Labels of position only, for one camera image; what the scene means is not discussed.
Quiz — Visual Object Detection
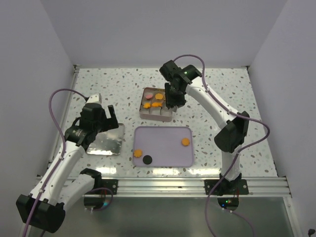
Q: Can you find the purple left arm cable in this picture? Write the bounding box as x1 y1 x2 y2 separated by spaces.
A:
22 89 87 237

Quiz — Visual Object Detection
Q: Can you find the orange flower cookie left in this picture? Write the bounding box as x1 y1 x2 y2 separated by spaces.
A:
133 149 143 158

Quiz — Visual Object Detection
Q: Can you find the pink cookie tin box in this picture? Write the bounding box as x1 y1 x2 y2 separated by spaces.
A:
139 87 173 122

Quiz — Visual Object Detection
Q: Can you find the black sandwich cookie lower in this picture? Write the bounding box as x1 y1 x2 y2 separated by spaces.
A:
142 155 153 165

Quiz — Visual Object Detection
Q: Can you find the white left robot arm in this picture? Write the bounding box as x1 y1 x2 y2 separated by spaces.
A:
16 103 119 233

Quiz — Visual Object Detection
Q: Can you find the lilac plastic tray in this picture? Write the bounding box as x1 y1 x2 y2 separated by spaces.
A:
133 126 195 167

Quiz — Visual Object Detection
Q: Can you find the orange flower cookie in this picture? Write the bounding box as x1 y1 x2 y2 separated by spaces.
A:
181 138 190 146
133 149 143 158

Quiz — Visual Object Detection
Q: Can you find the round orange cookie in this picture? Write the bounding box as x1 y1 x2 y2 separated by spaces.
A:
155 93 163 100

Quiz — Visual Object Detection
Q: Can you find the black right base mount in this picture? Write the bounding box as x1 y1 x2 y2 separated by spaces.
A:
204 179 249 196

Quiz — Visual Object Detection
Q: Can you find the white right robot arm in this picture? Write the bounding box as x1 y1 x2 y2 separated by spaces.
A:
159 60 249 196

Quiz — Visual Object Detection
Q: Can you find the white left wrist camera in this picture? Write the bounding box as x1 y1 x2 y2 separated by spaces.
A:
86 93 102 105

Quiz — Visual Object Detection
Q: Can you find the orange flower cookie right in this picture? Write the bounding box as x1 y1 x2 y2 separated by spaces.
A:
181 138 190 146

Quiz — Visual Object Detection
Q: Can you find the aluminium front rail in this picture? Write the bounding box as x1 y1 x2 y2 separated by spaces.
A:
103 177 291 198

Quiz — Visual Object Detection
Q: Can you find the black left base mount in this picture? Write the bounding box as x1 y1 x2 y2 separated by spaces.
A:
95 179 119 195

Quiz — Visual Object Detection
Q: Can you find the silver tin lid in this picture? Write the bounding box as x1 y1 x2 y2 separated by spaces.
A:
86 123 125 156

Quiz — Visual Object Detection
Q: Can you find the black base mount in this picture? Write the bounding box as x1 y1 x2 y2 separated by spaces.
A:
95 179 119 195
204 179 249 196

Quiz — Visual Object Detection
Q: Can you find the pink round cookie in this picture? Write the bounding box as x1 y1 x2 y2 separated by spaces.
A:
145 93 153 100

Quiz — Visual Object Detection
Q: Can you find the orange fish cookie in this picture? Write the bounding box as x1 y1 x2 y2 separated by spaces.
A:
152 102 162 107
143 103 151 109

